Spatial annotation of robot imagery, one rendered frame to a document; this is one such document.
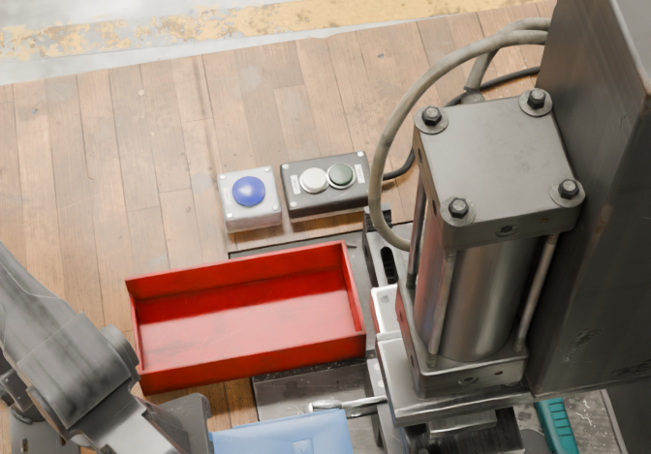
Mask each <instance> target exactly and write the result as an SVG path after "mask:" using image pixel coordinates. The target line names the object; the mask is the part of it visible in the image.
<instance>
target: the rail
mask: <svg viewBox="0 0 651 454"><path fill-rule="evenodd" d="M387 401H388V399H387V395H383V396H377V397H372V398H367V399H361V400H356V401H350V402H346V403H342V409H352V408H357V407H362V406H368V405H373V404H379V403H383V402H387Z"/></svg>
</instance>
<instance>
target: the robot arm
mask: <svg viewBox="0 0 651 454"><path fill-rule="evenodd" d="M139 363H140V361H139V359H138V357H137V355H136V353H135V351H134V349H133V347H132V346H131V344H130V343H129V341H128V340H127V339H126V337H125V336H124V335H123V334H122V333H121V332H120V331H119V330H118V329H117V328H116V327H115V326H114V325H113V324H109V325H108V326H106V327H102V328H101V329H100V330H98V328H97V327H96V326H95V325H94V324H93V323H92V321H91V320H90V319H89V318H88V317H87V316H86V314H85V313H84V312H83V311H81V312H80V313H79V314H77V313H76V311H75V310H74V309H73V308H72V307H71V306H70V304H69V303H68V302H67V301H66V300H63V299H61V298H60V297H58V296H57V295H55V294H54V293H53V292H51V291H50V290H49V289H48V288H46V287H45V286H44V285H42V284H41V283H40V282H39V281H38V280H37V279H36V278H34V277H33V276H32V275H31V274H30V273H29V272H28V271H27V270H26V269H25V268H24V267H23V266H22V264H21V263H20V262H19V261H18V260H17V259H16V258H15V256H14V255H13V254H12V253H11V252H10V251H9V249H8V248H7V247H6V246H5V245H4V244H3V242H2V241H1V240H0V403H1V404H2V405H3V406H4V407H5V408H9V420H10V435H11V449H12V454H79V446H82V447H85V448H87V449H90V450H93V451H96V452H97V454H215V452H214V445H213V441H212V440H209V435H208V428H207V419H208V418H210V417H211V409H210V403H209V401H208V400H207V398H206V397H205V396H203V395H202V394H200V393H197V392H196V393H193V394H190V395H187V396H184V397H181V398H178V399H175V400H172V401H169V402H166V403H163V404H161V405H158V406H156V405H154V404H152V403H149V402H147V401H145V400H144V399H142V398H140V397H137V396H135V395H133V394H132V393H131V390H132V388H133V386H134V385H135V384H136V383H137V382H138V381H139V380H140V379H141V378H140V375H139V373H138V371H137V369H136V368H135V367H136V366H138V365H139ZM61 437H62V438H63V439H64V440H65V441H66V444H65V445H64V446H62V441H61ZM25 442H28V452H26V453H24V443H25Z"/></svg>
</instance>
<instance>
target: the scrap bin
mask: <svg viewBox="0 0 651 454"><path fill-rule="evenodd" d="M124 281H125V284H126V288H127V290H128V294H129V302H130V310H131V318H132V325H133V332H134V340H135V348H136V355H137V357H138V359H139V362H140V363H139V365H138V373H139V376H140V378H141V379H140V380H139V386H140V389H141V391H142V394H143V396H150V395H155V394H161V393H166V392H171V391H176V390H181V389H187V388H192V387H198V386H203V385H208V384H213V383H219V382H224V381H230V380H235V379H241V378H250V377H255V376H261V375H266V374H272V373H277V372H282V371H288V370H292V369H298V368H303V367H309V366H314V365H320V364H325V363H330V362H335V361H341V360H346V359H352V358H357V357H362V356H365V351H366V335H367V333H366V329H365V324H364V320H363V316H362V312H361V308H360V304H359V300H358V296H357V288H356V284H355V279H354V275H353V271H352V267H351V263H350V259H349V255H348V250H347V246H346V242H345V240H338V241H332V242H326V243H321V244H316V245H310V246H304V247H298V248H293V249H288V250H282V251H276V252H270V253H265V254H259V255H253V256H248V257H238V258H232V259H226V260H220V261H215V262H209V263H204V264H198V265H192V266H187V267H181V268H175V269H170V270H165V271H159V272H153V273H147V274H141V275H137V276H131V277H125V278H124Z"/></svg>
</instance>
